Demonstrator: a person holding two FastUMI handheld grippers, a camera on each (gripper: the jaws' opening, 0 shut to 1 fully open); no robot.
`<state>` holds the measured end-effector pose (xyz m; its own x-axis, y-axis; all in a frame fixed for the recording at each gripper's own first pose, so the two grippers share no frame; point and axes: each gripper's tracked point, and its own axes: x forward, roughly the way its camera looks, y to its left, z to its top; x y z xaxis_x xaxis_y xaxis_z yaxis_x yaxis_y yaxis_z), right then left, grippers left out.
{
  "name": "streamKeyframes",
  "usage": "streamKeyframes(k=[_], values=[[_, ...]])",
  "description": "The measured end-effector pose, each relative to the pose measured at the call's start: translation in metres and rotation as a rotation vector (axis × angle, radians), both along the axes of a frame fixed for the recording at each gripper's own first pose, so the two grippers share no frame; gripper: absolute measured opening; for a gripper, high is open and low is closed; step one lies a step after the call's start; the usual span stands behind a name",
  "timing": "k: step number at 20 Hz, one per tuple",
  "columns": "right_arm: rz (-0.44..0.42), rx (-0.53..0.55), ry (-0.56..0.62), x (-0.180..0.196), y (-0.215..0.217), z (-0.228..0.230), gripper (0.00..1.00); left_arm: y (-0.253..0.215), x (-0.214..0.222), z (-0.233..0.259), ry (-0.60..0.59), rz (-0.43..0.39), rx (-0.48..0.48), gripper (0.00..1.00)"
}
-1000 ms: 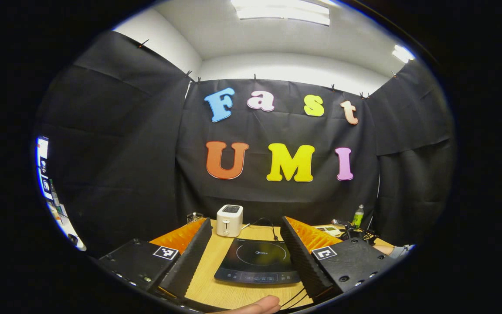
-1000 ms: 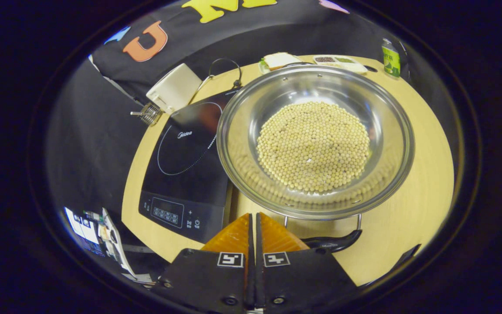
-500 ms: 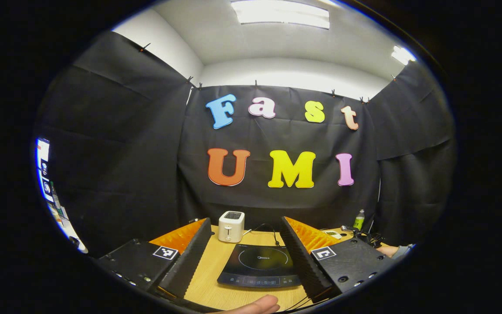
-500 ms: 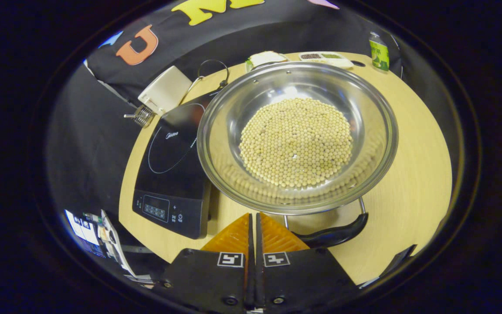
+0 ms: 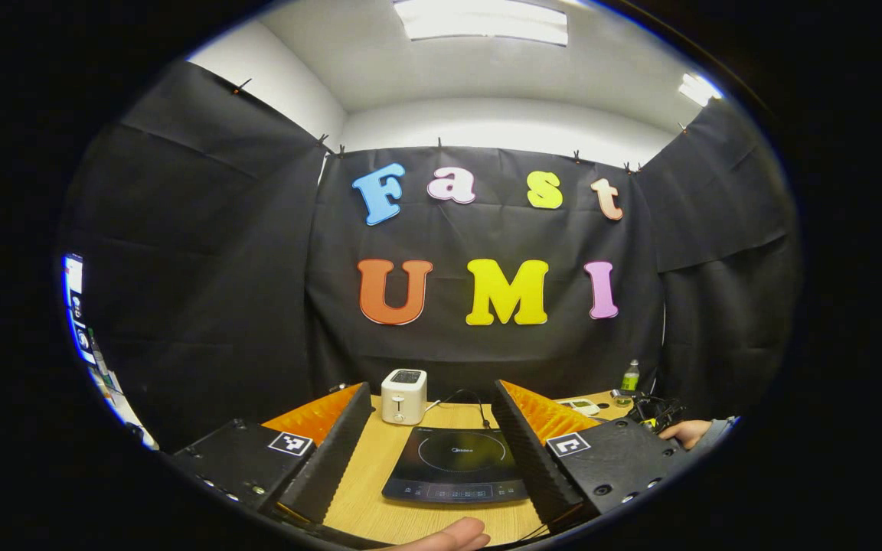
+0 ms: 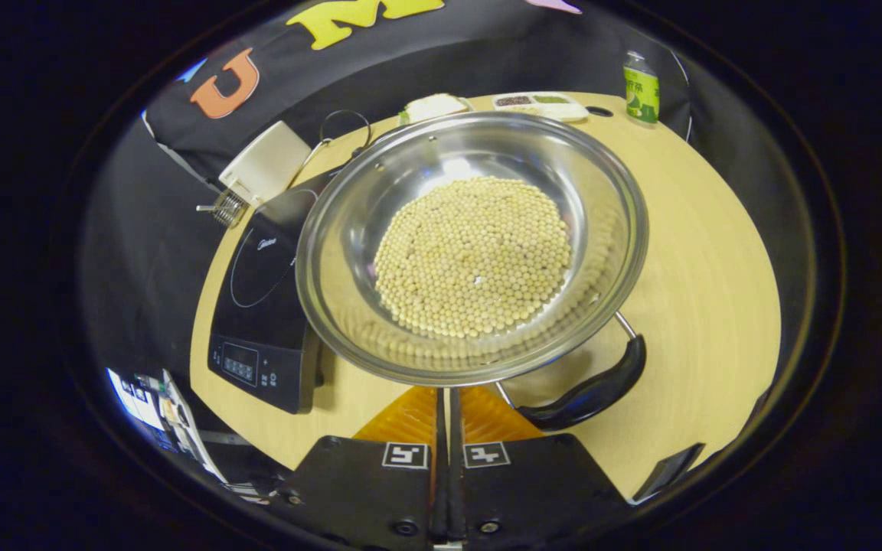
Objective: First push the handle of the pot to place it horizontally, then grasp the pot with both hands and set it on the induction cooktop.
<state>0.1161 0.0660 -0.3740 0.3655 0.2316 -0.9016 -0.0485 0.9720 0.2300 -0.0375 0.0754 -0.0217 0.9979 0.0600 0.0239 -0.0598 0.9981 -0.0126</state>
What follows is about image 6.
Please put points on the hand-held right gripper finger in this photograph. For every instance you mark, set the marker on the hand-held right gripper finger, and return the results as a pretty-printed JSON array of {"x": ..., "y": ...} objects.
[
  {"x": 441, "y": 474},
  {"x": 456, "y": 474}
]

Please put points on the black induction cooktop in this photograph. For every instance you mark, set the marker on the black induction cooktop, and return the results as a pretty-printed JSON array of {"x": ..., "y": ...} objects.
[{"x": 265, "y": 306}]

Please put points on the pile of soybeans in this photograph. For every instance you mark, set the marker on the pile of soybeans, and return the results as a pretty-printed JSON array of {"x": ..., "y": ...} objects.
[{"x": 472, "y": 256}]

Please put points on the bright background clutter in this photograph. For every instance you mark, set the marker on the bright background clutter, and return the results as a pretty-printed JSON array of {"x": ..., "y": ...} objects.
[{"x": 154, "y": 405}]

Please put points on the white toaster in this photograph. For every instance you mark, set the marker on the white toaster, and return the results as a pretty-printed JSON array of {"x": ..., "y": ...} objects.
[{"x": 265, "y": 164}]

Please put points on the pale green plate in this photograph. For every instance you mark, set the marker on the pale green plate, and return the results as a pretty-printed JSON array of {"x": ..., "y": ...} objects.
[{"x": 404, "y": 116}]

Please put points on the sandwich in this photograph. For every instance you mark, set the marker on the sandwich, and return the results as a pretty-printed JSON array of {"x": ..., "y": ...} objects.
[{"x": 437, "y": 105}]

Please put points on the white divided dish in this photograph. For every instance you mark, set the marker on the white divided dish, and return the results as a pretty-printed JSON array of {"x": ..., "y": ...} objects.
[{"x": 563, "y": 109}]

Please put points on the green label bottle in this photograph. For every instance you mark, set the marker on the green label bottle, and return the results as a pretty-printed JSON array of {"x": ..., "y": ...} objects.
[{"x": 641, "y": 92}]

